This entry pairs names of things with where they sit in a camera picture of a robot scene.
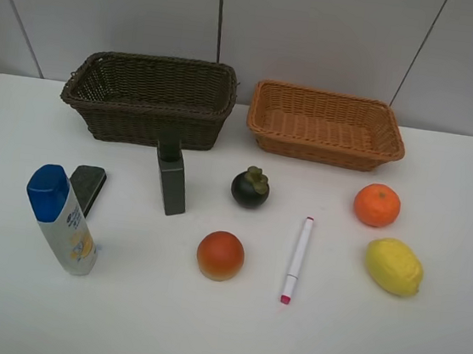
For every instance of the dark purple mangosteen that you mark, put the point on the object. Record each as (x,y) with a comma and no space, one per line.
(250,188)

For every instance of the dark green rectangular bottle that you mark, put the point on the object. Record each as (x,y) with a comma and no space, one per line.
(171,166)

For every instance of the red orange peach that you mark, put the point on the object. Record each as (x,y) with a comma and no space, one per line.
(220,256)

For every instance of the white pink-capped marker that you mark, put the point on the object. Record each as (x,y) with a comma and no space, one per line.
(293,272)

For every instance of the orange tangerine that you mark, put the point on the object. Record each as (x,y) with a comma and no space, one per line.
(377,205)

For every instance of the blue whiteboard eraser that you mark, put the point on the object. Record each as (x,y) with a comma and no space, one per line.
(87,182)

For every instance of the yellow lemon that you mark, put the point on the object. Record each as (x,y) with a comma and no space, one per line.
(394,267)

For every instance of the white blue-capped shampoo bottle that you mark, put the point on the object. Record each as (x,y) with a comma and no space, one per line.
(61,220)

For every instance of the orange wicker basket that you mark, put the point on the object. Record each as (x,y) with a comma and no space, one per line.
(331,128)

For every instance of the dark brown wicker basket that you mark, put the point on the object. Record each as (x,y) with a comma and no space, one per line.
(129,98)

